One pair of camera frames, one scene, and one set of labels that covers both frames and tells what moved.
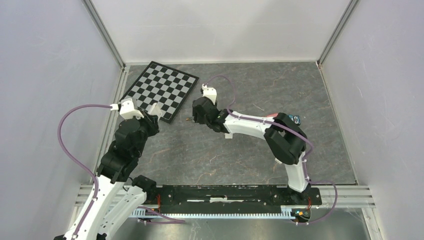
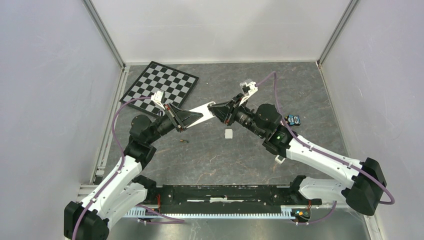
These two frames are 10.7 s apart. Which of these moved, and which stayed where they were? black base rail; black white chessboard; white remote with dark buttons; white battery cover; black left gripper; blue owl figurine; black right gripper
Moved: black right gripper; black left gripper; white remote with dark buttons
Stayed: black white chessboard; white battery cover; blue owl figurine; black base rail
